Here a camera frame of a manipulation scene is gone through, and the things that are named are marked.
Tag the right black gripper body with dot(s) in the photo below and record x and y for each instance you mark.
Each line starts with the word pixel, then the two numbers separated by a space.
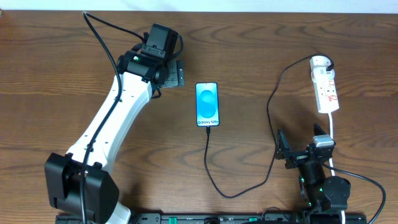
pixel 300 157

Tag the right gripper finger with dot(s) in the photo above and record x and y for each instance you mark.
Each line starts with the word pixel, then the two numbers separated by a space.
pixel 317 129
pixel 283 149

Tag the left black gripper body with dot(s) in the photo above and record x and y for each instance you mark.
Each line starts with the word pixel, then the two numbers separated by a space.
pixel 173 73

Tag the blue-screen Galaxy smartphone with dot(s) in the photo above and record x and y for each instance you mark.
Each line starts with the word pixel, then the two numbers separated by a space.
pixel 207 104

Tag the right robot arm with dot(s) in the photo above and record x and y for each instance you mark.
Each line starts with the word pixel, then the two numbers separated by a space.
pixel 327 196

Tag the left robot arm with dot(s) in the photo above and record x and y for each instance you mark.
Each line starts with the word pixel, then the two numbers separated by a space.
pixel 79 182

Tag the white USB charger plug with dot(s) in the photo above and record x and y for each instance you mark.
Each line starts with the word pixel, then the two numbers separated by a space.
pixel 322 68

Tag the white power strip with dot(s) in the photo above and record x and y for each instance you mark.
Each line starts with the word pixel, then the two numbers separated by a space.
pixel 326 96

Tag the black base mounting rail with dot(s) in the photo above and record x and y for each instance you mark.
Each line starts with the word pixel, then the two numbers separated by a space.
pixel 272 216

